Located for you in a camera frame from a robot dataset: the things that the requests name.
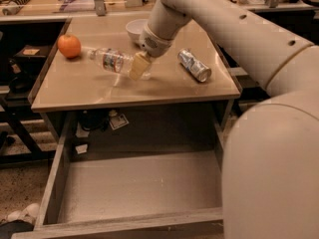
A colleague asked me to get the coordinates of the orange fruit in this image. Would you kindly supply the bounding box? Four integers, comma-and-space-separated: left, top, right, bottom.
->
57, 34, 81, 59

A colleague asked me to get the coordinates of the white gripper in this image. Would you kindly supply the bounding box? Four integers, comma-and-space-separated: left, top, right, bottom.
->
129, 24, 172, 80

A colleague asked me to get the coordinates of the white sneaker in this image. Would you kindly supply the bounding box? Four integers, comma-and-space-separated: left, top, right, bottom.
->
0, 203, 40, 231

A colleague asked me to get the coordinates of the open grey wooden drawer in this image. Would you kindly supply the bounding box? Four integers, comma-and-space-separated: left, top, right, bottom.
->
12, 109, 223, 239

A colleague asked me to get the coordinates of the white ceramic bowl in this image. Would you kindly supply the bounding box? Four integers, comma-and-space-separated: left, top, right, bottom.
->
126, 19, 148, 44

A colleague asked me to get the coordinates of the silver soda can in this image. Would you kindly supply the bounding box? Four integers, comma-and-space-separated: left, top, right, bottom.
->
177, 49, 212, 83

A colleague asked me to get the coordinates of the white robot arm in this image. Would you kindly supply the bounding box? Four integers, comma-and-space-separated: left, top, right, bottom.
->
130, 0, 319, 239

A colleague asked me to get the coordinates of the black box with label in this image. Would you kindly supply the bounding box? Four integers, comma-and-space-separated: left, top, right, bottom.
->
13, 45, 51, 63

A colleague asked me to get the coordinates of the clear plastic water bottle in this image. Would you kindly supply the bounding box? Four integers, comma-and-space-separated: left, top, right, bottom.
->
87, 47, 153, 82

